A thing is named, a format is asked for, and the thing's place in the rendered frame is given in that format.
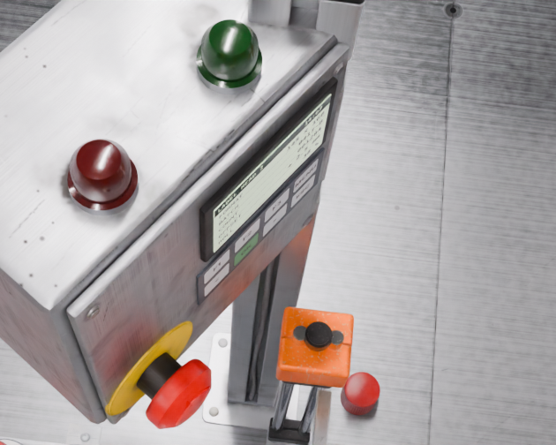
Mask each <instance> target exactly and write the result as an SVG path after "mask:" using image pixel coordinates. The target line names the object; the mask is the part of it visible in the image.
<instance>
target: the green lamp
mask: <svg viewBox="0 0 556 445"><path fill-rule="evenodd" d="M262 59H263V58H262V54H261V51H260V48H259V41H258V38H257V35H256V34H255V33H254V31H253V30H252V29H251V28H250V27H249V26H247V25H246V24H245V23H243V22H240V21H238V20H234V19H225V20H222V21H219V22H216V23H214V24H212V25H211V26H210V27H209V28H208V29H207V30H206V31H205V33H204V34H203V36H202V40H201V45H200V47H199V49H198V53H197V58H196V65H197V73H198V75H199V78H200V79H201V81H202V82H203V83H204V84H205V85H206V86H207V87H208V88H210V89H211V90H213V91H215V92H216V93H219V94H240V93H242V92H245V91H247V90H248V89H250V88H251V87H253V86H254V85H255V84H256V82H257V81H258V80H259V77H260V74H261V72H262Z"/></svg>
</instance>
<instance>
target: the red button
mask: <svg viewBox="0 0 556 445"><path fill-rule="evenodd" d="M137 387H138V388H139V389H140V390H141V391H142V392H143V393H144V394H146V395H147V396H148V397H149V398H150V399H151V400H152V401H151V403H150V404H149V405H148V407H147V411H146V415H147V419H148V420H149V421H150V422H151V423H153V424H154V425H155V426H156V427H157V428H158V429H165V428H172V427H178V426H180V425H182V424H183V423H184V422H185V421H186V420H187V419H189V418H190V417H191V416H192V415H193V414H194V413H195V412H196V411H197V410H198V409H199V407H200V406H201V405H202V404H203V403H204V401H205V400H206V398H207V396H208V394H209V392H210V390H211V388H212V370H211V369H210V368H209V367H208V366H207V365H205V364H204V363H203V362H202V361H201V360H199V359H196V358H194V359H192V360H190V361H188V362H187V363H185V364H184V365H183V366H181V365H180V364H179V363H178V362H177V361H176V360H175V359H173V358H172V357H171V356H170V355H169V354H168V353H167V352H164V353H162V355H160V356H159V357H158V358H156V359H155V360H154V361H153V362H152V363H151V364H150V365H149V367H148V368H147V369H146V370H145V371H144V373H143V374H141V376H140V377H139V380H138V382H137Z"/></svg>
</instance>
